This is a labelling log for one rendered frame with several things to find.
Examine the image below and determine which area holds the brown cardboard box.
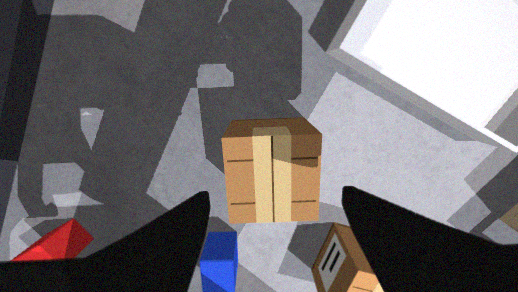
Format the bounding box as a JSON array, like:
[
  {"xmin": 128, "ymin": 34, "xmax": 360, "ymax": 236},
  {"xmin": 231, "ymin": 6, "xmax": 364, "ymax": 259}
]
[
  {"xmin": 221, "ymin": 117, "xmax": 322, "ymax": 224},
  {"xmin": 311, "ymin": 222, "xmax": 384, "ymax": 292}
]

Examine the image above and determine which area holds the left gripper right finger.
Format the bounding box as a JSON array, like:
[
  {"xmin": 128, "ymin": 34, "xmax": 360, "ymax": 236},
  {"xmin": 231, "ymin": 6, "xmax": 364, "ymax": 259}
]
[{"xmin": 342, "ymin": 186, "xmax": 518, "ymax": 292}]

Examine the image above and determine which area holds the red block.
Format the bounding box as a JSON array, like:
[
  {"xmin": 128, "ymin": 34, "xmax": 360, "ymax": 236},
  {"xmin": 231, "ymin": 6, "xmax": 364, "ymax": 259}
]
[{"xmin": 11, "ymin": 219, "xmax": 93, "ymax": 261}]

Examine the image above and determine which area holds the blue block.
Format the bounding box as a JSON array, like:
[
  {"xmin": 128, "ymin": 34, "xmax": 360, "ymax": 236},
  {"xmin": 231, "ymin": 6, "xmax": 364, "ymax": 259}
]
[{"xmin": 199, "ymin": 232, "xmax": 238, "ymax": 292}]

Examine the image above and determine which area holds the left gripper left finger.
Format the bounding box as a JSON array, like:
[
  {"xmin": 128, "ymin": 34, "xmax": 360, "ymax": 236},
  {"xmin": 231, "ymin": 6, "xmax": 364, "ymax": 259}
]
[{"xmin": 0, "ymin": 191, "xmax": 210, "ymax": 292}]

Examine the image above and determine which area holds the white open-top tray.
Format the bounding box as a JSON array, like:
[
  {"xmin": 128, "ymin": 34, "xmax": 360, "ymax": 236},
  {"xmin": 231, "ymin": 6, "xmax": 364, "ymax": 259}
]
[{"xmin": 326, "ymin": 0, "xmax": 518, "ymax": 153}]

